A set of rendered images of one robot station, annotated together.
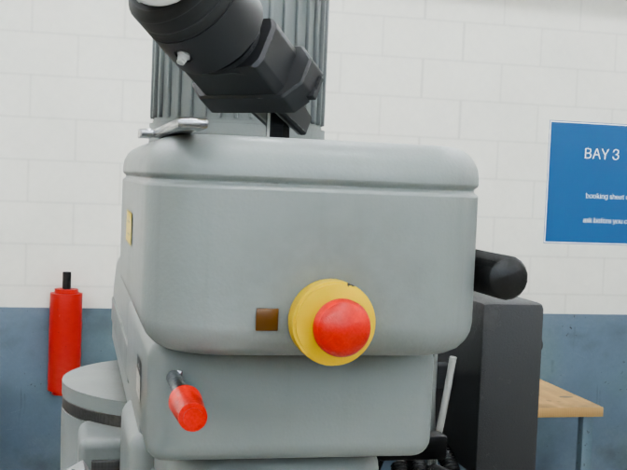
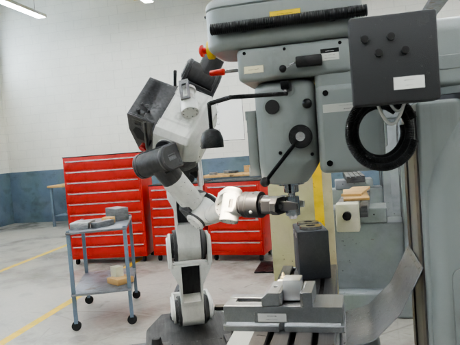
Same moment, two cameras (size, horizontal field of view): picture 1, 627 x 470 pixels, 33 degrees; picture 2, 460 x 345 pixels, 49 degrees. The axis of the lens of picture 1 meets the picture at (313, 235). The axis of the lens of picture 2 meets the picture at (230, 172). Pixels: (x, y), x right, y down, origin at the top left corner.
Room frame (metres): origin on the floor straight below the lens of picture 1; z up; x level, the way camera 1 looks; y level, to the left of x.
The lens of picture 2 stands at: (1.49, -1.53, 1.44)
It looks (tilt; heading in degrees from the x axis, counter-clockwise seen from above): 3 degrees down; 115
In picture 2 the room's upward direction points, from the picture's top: 4 degrees counter-clockwise
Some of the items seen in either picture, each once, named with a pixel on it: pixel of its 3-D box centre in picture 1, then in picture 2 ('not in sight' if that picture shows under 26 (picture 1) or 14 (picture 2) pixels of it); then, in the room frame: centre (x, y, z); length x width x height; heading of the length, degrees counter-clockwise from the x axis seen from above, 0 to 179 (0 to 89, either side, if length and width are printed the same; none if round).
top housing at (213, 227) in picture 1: (271, 231); (284, 24); (0.98, 0.04, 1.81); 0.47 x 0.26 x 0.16; 13
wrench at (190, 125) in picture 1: (174, 129); not in sight; (0.80, 0.11, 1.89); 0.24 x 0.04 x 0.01; 13
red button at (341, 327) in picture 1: (340, 326); (204, 50); (0.72, -0.02, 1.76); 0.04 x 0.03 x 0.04; 103
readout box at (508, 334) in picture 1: (482, 375); (392, 59); (1.33, -0.22, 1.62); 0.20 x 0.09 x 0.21; 13
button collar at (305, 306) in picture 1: (331, 322); (211, 50); (0.74, -0.02, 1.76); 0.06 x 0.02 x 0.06; 103
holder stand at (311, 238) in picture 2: not in sight; (310, 247); (0.89, 0.46, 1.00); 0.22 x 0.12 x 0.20; 113
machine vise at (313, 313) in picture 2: not in sight; (284, 304); (0.97, -0.12, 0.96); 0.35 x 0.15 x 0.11; 11
